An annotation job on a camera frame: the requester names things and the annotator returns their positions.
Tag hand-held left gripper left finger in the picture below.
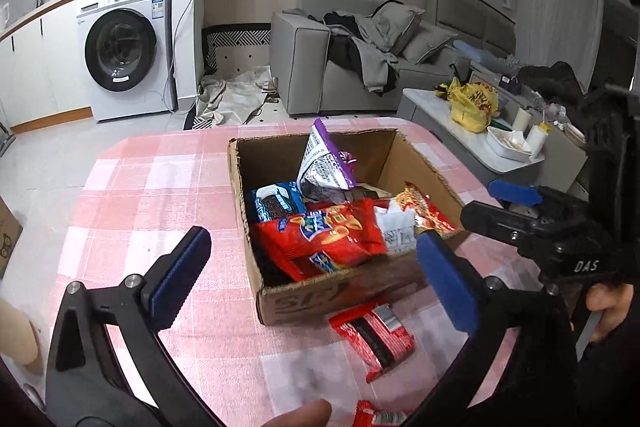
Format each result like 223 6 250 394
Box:
45 226 221 427

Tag dark clothes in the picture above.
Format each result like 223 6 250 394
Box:
324 11 371 72

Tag grey cushion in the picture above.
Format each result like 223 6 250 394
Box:
400 24 458 65
372 2 426 55

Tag white kitchen cabinet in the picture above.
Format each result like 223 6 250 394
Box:
0 0 93 130

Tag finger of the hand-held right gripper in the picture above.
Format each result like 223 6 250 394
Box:
459 201 566 268
489 179 601 228

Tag black and white patterned rug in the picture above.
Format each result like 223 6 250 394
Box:
182 24 281 130

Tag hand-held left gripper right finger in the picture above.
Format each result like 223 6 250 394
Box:
400 232 583 427

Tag grey garment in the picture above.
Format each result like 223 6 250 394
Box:
350 14 401 95

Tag flat cardboard carton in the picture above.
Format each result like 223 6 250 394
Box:
0 197 23 280

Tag yellow plastic bag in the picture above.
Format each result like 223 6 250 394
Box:
435 77 501 134

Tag blue rolled mat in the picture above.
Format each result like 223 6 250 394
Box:
452 39 501 65

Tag pink checked tablecloth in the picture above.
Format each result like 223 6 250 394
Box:
47 117 546 427

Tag white dish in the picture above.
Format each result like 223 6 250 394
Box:
486 125 535 162

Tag red wafer packet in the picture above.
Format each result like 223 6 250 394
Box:
354 399 408 427
327 302 417 384

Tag person's left hand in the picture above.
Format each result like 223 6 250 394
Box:
257 399 333 427

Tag black jacket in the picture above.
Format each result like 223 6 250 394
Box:
517 62 588 108

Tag blue cookie packet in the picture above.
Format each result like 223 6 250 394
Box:
245 182 307 223

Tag purple candy packet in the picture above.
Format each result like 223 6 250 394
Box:
296 118 358 202

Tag cardboard box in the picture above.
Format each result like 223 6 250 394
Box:
227 129 473 327

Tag person's right hand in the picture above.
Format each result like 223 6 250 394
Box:
582 279 636 343

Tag grey sofa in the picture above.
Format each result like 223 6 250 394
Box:
270 0 516 118

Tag white cloth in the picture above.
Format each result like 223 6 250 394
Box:
195 64 273 128

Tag large red chip packet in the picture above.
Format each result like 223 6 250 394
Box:
250 199 390 283

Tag orange spicy snack packet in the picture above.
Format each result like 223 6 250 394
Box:
390 182 461 240

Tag grey coffee table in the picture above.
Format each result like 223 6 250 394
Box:
397 87 546 175

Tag white washing machine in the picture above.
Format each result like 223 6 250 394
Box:
75 0 178 122

